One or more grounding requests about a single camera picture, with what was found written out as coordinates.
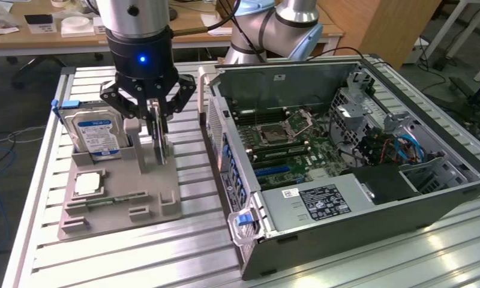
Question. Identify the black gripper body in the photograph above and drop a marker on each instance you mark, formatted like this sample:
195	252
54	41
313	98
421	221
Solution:
142	66

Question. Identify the green graphics card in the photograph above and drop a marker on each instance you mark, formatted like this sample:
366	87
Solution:
159	144

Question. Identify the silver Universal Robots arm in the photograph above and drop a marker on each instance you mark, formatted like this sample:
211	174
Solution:
132	18

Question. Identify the hard disk with blue caddy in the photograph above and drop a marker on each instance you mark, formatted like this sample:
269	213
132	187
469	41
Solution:
96	135

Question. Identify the plain white box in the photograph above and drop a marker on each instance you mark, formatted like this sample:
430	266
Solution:
99	28

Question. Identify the white box with tape roll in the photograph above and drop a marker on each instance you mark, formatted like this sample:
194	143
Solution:
76	27

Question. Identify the white booklet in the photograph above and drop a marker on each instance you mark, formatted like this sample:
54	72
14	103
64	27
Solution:
221	30

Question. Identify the wooden desk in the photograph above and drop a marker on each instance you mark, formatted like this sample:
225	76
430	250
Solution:
44	40

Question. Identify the grey parts rack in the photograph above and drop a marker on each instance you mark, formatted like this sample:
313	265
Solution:
120	177

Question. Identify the black chair base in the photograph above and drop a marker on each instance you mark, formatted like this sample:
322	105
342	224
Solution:
24	69

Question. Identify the CPU socket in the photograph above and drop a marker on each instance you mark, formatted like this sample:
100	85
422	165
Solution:
273	134

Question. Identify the white box with black top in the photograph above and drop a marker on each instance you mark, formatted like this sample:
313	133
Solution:
40	22

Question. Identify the silver CPU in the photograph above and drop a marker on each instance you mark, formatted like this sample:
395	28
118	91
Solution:
88	183

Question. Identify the white tape roll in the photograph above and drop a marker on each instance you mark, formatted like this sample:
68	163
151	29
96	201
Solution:
59	3

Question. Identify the metal socket cover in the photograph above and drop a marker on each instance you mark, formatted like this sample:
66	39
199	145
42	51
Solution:
301	120

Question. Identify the green RAM stick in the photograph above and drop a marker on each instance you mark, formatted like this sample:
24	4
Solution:
102	202
282	151

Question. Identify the blue expansion slot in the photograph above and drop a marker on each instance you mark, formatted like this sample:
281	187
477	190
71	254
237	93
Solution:
270	171

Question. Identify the white paper card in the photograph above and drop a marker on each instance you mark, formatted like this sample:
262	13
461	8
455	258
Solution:
4	30

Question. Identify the green motherboard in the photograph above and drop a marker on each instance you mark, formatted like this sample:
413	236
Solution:
317	153

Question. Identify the metal disk bay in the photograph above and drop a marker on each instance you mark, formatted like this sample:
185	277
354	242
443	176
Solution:
353	111

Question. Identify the blue case latch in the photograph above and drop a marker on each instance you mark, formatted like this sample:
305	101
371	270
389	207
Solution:
245	219

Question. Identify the grey power supply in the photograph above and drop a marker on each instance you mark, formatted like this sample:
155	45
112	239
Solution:
289	210

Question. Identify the wooden cabinet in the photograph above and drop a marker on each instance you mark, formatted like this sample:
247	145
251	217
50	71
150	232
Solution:
393	30

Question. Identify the black plastic shroud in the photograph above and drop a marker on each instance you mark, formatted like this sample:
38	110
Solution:
385	183

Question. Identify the open black PC case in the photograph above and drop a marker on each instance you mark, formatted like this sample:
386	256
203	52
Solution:
345	240

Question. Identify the black floor stand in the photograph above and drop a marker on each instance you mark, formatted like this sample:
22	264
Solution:
465	87

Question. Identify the white table frame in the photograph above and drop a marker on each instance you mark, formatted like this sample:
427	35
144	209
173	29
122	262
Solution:
466	33

